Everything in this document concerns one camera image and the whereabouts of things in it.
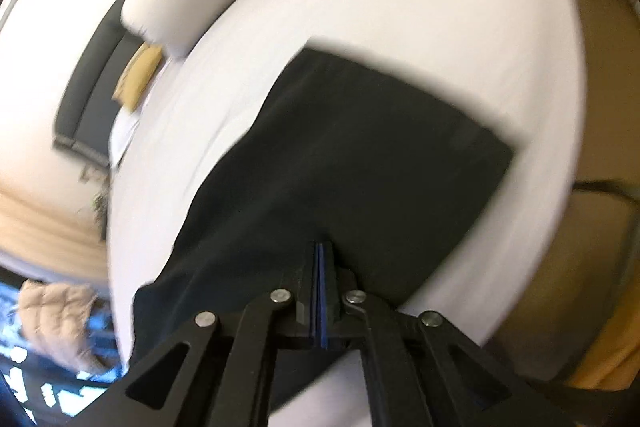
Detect dark grey upholstered headboard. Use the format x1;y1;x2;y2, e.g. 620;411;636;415
52;0;142;171

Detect beige puffer jacket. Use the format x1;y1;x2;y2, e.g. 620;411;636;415
17;280;113;375

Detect yellow decorative cushion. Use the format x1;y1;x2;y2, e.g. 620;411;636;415
112;42;163;113

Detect black pants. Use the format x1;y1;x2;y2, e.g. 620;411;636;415
131;48;514;361

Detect white pillow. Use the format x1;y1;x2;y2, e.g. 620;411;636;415
107;108;141;172

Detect wall socket panel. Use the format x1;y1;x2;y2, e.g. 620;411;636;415
79;164;110;185

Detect white bed mattress sheet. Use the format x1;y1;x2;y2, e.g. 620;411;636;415
110;0;584;426

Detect beige curtain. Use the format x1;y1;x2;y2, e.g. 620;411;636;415
1;187;108;285

